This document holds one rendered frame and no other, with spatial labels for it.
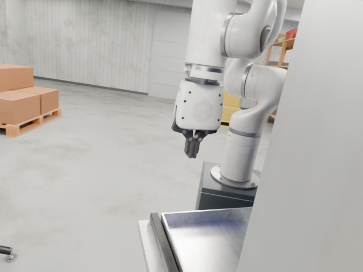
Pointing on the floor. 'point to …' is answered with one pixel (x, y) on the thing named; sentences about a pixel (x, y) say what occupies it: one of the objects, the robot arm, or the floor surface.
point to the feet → (8, 253)
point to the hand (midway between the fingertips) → (191, 148)
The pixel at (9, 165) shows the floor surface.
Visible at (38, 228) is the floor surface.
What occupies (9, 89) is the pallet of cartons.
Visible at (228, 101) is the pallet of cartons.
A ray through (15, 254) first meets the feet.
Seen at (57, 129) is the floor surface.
